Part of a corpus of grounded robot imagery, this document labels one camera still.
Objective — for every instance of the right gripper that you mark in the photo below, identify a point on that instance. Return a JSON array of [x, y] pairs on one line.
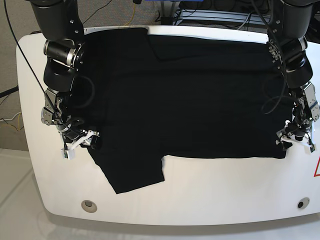
[[56, 113]]

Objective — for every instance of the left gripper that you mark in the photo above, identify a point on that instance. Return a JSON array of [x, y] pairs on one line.
[[305, 112]]

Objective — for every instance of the black T-shirt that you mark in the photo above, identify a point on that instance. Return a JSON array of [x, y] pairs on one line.
[[159, 95]]

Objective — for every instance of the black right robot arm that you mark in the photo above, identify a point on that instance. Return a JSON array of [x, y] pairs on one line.
[[67, 90]]

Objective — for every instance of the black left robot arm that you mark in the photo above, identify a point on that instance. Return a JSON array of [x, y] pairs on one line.
[[286, 31]]

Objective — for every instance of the red tape rectangle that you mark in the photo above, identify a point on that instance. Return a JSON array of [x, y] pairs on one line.
[[317, 170]]

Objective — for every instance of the right table grommet hole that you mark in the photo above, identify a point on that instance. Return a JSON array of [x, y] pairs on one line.
[[303, 203]]

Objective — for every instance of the table grommet hole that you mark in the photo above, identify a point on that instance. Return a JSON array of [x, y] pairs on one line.
[[303, 203], [89, 206]]

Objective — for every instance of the left table grommet hole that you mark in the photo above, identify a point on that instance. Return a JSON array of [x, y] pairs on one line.
[[89, 206]]

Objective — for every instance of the aluminium frame rail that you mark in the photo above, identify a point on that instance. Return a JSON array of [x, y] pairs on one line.
[[213, 17]]

